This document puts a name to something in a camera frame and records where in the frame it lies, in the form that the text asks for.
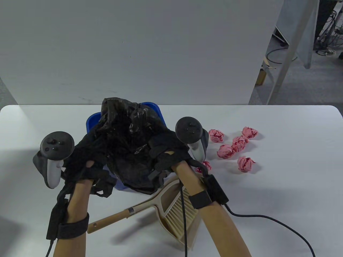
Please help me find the pile of pink paper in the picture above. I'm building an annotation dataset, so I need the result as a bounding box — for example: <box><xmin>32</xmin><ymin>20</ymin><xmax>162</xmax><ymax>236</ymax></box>
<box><xmin>196</xmin><ymin>127</ymin><xmax>258</xmax><ymax>173</ymax></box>

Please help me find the black forearm sensor box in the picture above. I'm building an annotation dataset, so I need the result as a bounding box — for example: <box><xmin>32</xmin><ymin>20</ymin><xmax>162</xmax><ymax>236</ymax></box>
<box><xmin>203</xmin><ymin>174</ymin><xmax>229</xmax><ymax>205</ymax></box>
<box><xmin>46</xmin><ymin>199</ymin><xmax>69</xmax><ymax>240</ymax></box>

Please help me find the person's right forearm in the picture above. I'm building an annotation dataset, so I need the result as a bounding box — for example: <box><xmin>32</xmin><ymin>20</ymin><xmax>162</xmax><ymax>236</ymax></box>
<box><xmin>171</xmin><ymin>161</ymin><xmax>252</xmax><ymax>257</ymax></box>

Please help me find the white table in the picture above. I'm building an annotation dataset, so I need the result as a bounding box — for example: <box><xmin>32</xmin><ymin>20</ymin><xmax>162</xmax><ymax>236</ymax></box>
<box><xmin>0</xmin><ymin>105</ymin><xmax>343</xmax><ymax>257</ymax></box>

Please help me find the beige plastic dustpan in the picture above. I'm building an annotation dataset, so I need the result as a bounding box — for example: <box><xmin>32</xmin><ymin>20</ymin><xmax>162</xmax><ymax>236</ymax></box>
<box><xmin>155</xmin><ymin>175</ymin><xmax>202</xmax><ymax>251</ymax></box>

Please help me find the wooden furniture foot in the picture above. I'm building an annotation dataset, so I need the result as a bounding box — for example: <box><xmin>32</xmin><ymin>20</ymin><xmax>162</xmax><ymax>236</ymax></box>
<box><xmin>255</xmin><ymin>58</ymin><xmax>276</xmax><ymax>86</ymax></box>

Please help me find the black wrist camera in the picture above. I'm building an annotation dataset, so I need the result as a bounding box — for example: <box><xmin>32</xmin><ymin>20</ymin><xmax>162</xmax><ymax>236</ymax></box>
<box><xmin>147</xmin><ymin>170</ymin><xmax>170</xmax><ymax>189</ymax></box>
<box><xmin>91</xmin><ymin>171</ymin><xmax>117</xmax><ymax>198</ymax></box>

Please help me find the grey panel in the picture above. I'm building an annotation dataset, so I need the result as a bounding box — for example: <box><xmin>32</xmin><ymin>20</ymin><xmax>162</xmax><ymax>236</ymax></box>
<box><xmin>275</xmin><ymin>0</ymin><xmax>315</xmax><ymax>69</ymax></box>

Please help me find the person's left forearm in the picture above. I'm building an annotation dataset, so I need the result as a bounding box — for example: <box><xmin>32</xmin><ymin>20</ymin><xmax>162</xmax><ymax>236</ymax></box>
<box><xmin>54</xmin><ymin>179</ymin><xmax>93</xmax><ymax>257</ymax></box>

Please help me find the black and white controller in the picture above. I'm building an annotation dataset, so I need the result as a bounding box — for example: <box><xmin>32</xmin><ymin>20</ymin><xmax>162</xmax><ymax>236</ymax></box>
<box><xmin>175</xmin><ymin>117</ymin><xmax>209</xmax><ymax>162</ymax></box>
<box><xmin>33</xmin><ymin>131</ymin><xmax>75</xmax><ymax>189</ymax></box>

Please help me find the tangle of floor cables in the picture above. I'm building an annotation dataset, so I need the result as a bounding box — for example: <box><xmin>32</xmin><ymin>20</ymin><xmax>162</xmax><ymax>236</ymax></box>
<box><xmin>314</xmin><ymin>3</ymin><xmax>343</xmax><ymax>56</ymax></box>

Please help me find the white partition board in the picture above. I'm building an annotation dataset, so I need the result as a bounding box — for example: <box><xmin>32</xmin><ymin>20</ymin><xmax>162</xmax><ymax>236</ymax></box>
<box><xmin>0</xmin><ymin>0</ymin><xmax>284</xmax><ymax>105</ymax></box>

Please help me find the blue recycling bin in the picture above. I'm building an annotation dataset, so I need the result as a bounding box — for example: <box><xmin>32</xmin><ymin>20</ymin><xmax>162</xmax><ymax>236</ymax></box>
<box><xmin>86</xmin><ymin>102</ymin><xmax>168</xmax><ymax>192</ymax></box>

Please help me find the white metal frame leg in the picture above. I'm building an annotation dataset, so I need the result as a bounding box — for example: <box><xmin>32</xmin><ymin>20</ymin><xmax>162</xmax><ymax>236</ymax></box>
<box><xmin>266</xmin><ymin>0</ymin><xmax>320</xmax><ymax>105</ymax></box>

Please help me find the black plastic bin bag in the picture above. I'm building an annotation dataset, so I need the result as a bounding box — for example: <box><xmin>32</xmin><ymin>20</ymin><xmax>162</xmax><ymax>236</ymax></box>
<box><xmin>80</xmin><ymin>97</ymin><xmax>172</xmax><ymax>195</ymax></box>

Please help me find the person's left hand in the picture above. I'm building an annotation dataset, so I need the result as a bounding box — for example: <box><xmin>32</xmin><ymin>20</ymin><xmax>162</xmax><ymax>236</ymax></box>
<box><xmin>63</xmin><ymin>133</ymin><xmax>109</xmax><ymax>188</ymax></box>

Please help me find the person's right hand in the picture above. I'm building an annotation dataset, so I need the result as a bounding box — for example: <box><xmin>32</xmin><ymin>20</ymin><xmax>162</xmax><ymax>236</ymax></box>
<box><xmin>149</xmin><ymin>128</ymin><xmax>194</xmax><ymax>174</ymax></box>

